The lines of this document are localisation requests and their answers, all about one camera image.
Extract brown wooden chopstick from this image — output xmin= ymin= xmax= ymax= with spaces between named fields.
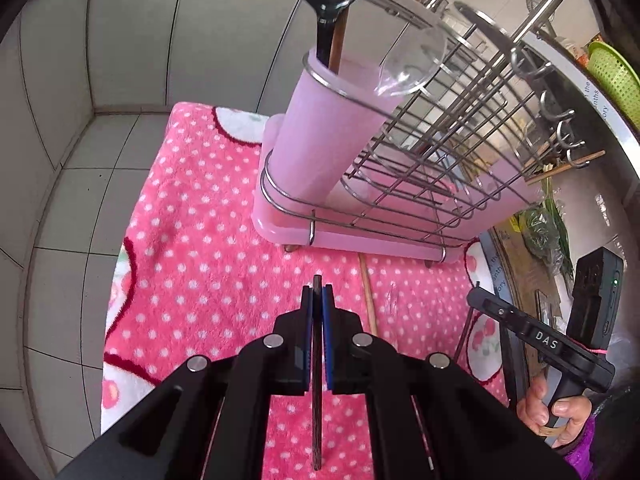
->
xmin=358 ymin=254 xmax=379 ymax=334
xmin=327 ymin=7 xmax=352 ymax=72

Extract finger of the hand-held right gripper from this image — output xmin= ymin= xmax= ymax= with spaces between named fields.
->
xmin=466 ymin=287 xmax=526 ymax=333

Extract person's right hand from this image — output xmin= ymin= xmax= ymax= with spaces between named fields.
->
xmin=516 ymin=375 xmax=596 ymax=448

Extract wide pink plastic cup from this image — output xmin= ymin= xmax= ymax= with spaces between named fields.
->
xmin=470 ymin=167 xmax=545 ymax=241

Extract clear plastic spoon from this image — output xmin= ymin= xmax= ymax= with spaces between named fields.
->
xmin=375 ymin=25 xmax=448 ymax=98

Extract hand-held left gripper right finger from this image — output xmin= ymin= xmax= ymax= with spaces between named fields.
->
xmin=324 ymin=285 xmax=581 ymax=480

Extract pink polka-dot blanket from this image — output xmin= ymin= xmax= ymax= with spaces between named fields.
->
xmin=100 ymin=101 xmax=511 ymax=480

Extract green plastic basket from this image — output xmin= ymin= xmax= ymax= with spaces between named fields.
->
xmin=587 ymin=41 xmax=640 ymax=131

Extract dark chopstick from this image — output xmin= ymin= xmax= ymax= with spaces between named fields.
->
xmin=312 ymin=274 xmax=324 ymax=471
xmin=457 ymin=305 xmax=476 ymax=357

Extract metal shelf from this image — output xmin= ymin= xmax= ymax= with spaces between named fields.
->
xmin=510 ymin=0 xmax=640 ymax=186

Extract cardboard box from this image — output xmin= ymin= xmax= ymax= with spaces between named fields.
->
xmin=487 ymin=225 xmax=568 ymax=343

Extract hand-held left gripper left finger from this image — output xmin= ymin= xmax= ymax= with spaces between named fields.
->
xmin=55 ymin=285 xmax=314 ymax=480

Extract green onions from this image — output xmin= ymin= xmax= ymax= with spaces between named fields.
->
xmin=542 ymin=180 xmax=575 ymax=277

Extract wire utensil rack pink base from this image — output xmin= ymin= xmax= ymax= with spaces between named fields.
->
xmin=252 ymin=0 xmax=598 ymax=263

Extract tall pink plastic cup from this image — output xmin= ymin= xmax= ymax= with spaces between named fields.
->
xmin=267 ymin=45 xmax=396 ymax=206

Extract bagged leafy greens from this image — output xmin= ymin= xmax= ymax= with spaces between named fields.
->
xmin=515 ymin=207 xmax=562 ymax=261

